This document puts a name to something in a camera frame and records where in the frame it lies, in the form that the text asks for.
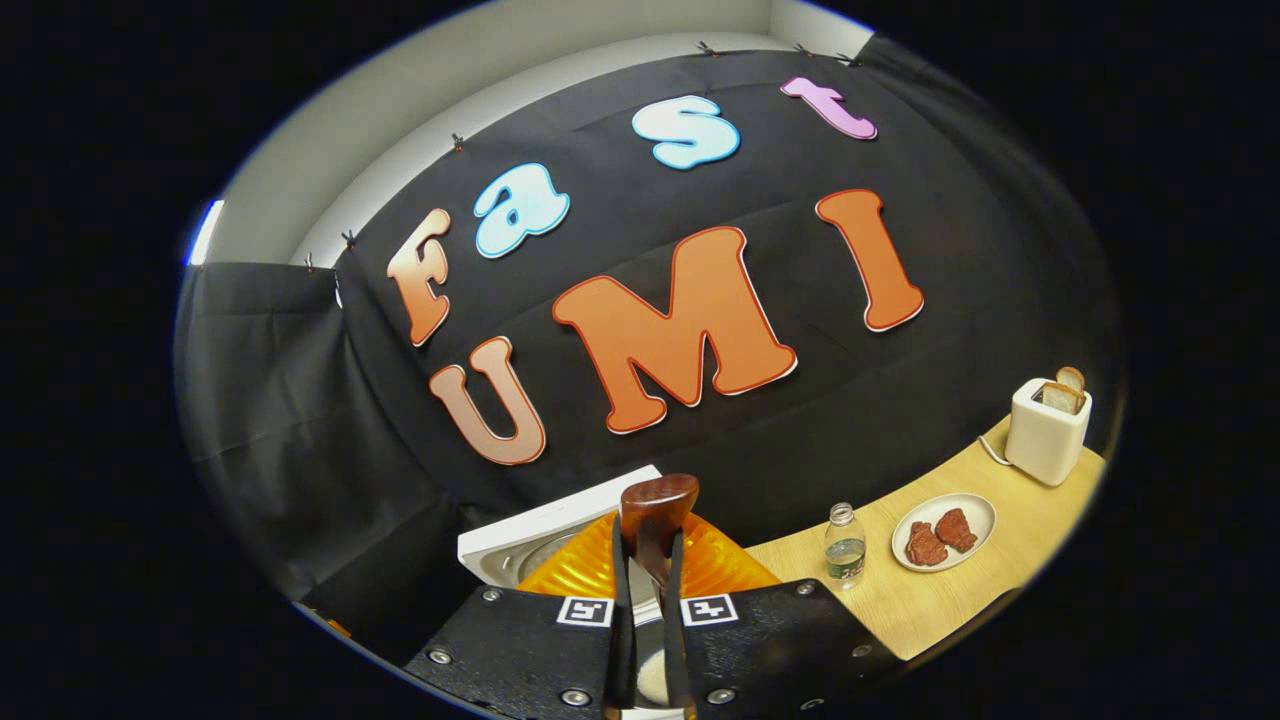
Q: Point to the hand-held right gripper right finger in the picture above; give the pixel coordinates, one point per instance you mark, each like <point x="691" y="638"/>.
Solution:
<point x="678" y="650"/>

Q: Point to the red meat slice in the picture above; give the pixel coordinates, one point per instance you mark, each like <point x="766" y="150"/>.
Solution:
<point x="957" y="530"/>
<point x="925" y="547"/>

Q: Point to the white rice cooker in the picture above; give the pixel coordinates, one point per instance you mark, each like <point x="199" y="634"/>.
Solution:
<point x="540" y="535"/>

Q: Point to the white plate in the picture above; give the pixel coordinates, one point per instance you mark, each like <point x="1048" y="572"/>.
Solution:
<point x="975" y="515"/>

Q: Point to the brown wooden spoon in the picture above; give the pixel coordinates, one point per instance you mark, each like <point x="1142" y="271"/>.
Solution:
<point x="658" y="510"/>

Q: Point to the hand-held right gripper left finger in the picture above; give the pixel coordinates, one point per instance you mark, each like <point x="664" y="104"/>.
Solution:
<point x="620" y="650"/>

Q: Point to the white toaster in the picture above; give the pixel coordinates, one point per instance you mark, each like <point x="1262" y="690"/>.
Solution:
<point x="1040" y="445"/>

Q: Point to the clear plastic water bottle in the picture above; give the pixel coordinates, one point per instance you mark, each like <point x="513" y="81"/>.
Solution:
<point x="845" y="555"/>

